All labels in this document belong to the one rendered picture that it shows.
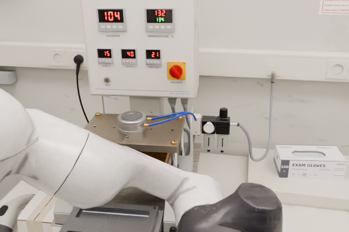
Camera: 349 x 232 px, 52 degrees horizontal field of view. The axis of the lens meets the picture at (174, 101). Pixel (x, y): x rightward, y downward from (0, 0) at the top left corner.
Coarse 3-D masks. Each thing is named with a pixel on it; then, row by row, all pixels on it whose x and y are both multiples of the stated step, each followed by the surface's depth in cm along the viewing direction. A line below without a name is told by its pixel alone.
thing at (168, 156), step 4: (144, 152) 96; (148, 152) 96; (152, 152) 96; (156, 152) 96; (160, 152) 96; (152, 156) 94; (156, 156) 94; (160, 156) 94; (164, 156) 94; (168, 156) 97; (160, 160) 92; (164, 160) 92; (168, 160) 98
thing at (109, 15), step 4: (104, 12) 100; (108, 12) 100; (112, 12) 100; (116, 12) 100; (104, 16) 101; (108, 16) 100; (112, 16) 100; (116, 16) 100; (104, 20) 101; (108, 20) 101; (112, 20) 101; (116, 20) 101; (120, 20) 100
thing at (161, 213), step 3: (159, 210) 88; (162, 210) 88; (159, 213) 87; (162, 213) 87; (159, 216) 86; (162, 216) 86; (159, 219) 85; (162, 219) 86; (156, 222) 84; (159, 222) 84; (162, 222) 86; (156, 225) 83; (159, 225) 83; (162, 225) 86; (156, 228) 82; (159, 228) 82; (156, 231) 81; (159, 231) 82
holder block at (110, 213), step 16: (96, 208) 86; (112, 208) 85; (128, 208) 85; (144, 208) 85; (64, 224) 80; (80, 224) 80; (96, 224) 80; (112, 224) 80; (128, 224) 80; (144, 224) 80
